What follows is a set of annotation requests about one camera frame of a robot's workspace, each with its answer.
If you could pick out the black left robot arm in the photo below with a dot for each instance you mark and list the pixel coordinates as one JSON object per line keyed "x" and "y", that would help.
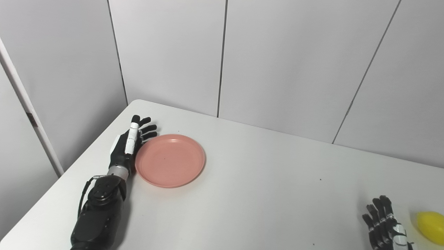
{"x": 100, "y": 211}

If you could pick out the pink round plate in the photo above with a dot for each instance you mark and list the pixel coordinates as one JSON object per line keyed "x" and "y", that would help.
{"x": 170, "y": 160}

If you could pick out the white frame post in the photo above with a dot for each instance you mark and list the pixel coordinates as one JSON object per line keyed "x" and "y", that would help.
{"x": 34, "y": 125}

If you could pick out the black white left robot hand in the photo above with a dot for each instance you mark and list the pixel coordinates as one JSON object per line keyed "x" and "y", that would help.
{"x": 125, "y": 149}

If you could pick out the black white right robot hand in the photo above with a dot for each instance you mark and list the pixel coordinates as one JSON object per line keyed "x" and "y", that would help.
{"x": 385, "y": 227}

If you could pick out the yellow lemon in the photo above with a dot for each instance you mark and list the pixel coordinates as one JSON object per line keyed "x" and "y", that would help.
{"x": 432, "y": 226}

